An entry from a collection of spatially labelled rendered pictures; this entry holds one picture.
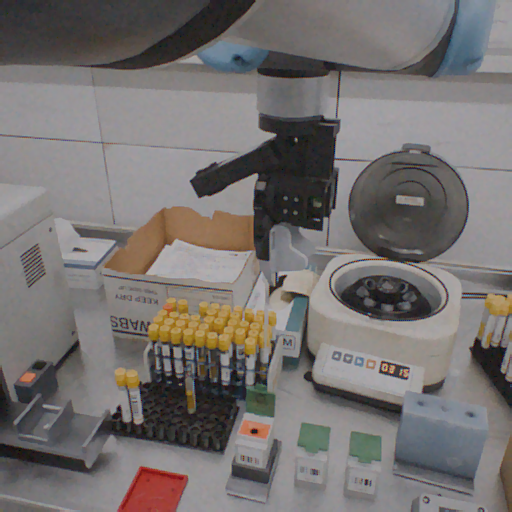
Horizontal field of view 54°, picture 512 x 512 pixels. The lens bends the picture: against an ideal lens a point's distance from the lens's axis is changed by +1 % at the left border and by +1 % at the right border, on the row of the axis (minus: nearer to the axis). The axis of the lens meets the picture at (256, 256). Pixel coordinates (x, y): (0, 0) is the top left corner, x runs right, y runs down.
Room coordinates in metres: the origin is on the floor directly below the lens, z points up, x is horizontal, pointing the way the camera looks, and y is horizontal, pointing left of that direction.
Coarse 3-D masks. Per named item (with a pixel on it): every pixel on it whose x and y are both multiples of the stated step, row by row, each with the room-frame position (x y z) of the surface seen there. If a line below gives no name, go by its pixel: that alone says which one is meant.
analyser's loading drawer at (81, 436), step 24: (0, 408) 0.54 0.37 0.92; (24, 408) 0.54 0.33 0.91; (48, 408) 0.53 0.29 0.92; (72, 408) 0.52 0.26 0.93; (0, 432) 0.49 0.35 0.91; (24, 432) 0.49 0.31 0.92; (48, 432) 0.47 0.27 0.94; (72, 432) 0.49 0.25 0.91; (96, 432) 0.48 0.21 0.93; (72, 456) 0.46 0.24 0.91; (96, 456) 0.47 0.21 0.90
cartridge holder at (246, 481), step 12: (276, 444) 0.48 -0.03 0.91; (276, 456) 0.47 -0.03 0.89; (240, 468) 0.44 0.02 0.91; (252, 468) 0.44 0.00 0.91; (228, 480) 0.44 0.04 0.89; (240, 480) 0.44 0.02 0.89; (252, 480) 0.44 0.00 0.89; (264, 480) 0.43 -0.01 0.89; (228, 492) 0.43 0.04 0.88; (240, 492) 0.42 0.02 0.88; (252, 492) 0.42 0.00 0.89; (264, 492) 0.42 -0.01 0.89
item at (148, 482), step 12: (144, 468) 0.46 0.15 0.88; (144, 480) 0.45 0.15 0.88; (156, 480) 0.45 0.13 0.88; (168, 480) 0.45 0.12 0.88; (180, 480) 0.45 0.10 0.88; (132, 492) 0.43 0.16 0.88; (144, 492) 0.43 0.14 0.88; (156, 492) 0.43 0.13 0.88; (168, 492) 0.43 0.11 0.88; (180, 492) 0.42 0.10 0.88; (120, 504) 0.41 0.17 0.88; (132, 504) 0.41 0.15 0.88; (144, 504) 0.41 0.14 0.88; (156, 504) 0.41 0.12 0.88; (168, 504) 0.41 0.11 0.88
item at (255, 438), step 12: (252, 420) 0.48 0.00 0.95; (264, 420) 0.48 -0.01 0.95; (240, 432) 0.46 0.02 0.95; (252, 432) 0.47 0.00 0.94; (264, 432) 0.46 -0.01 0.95; (240, 444) 0.45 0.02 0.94; (252, 444) 0.45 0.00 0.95; (264, 444) 0.44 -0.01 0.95; (240, 456) 0.45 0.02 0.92; (252, 456) 0.44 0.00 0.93; (264, 456) 0.44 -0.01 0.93; (264, 468) 0.44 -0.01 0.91
